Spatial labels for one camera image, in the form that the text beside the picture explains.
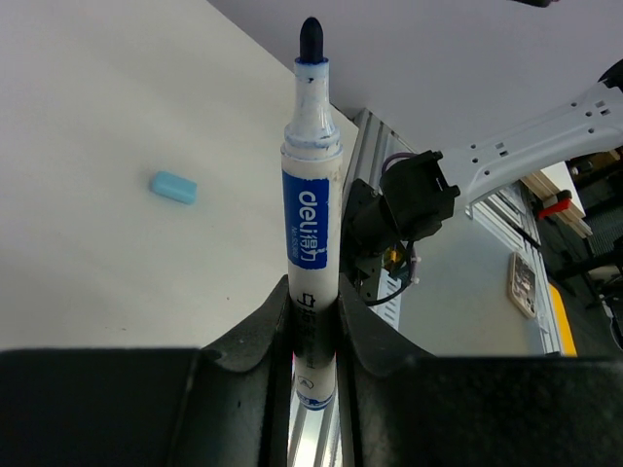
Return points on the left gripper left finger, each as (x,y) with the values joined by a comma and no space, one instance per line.
(225,404)

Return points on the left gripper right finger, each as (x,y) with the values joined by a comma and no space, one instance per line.
(401,406)

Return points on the white whiteboard marker pen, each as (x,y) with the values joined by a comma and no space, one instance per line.
(312,183)

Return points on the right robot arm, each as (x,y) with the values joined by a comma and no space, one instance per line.
(418,192)

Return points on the light blue highlighter cap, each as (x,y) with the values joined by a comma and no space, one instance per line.
(171,186)

